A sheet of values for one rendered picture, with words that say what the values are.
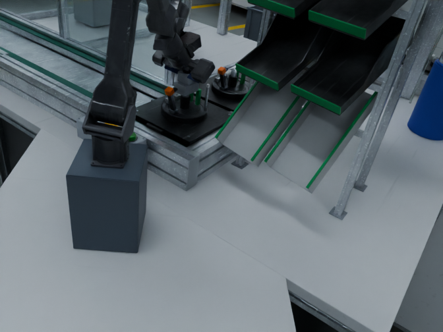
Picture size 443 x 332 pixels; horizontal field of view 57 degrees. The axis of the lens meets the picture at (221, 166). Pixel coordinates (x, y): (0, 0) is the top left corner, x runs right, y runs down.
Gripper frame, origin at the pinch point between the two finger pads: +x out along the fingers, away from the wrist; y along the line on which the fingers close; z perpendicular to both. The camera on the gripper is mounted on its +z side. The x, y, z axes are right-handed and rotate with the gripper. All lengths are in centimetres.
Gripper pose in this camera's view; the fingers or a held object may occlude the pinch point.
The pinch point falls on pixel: (188, 72)
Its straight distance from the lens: 121.3
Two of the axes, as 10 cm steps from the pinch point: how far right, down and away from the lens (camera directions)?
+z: 5.2, -8.4, 1.7
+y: -8.1, -4.1, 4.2
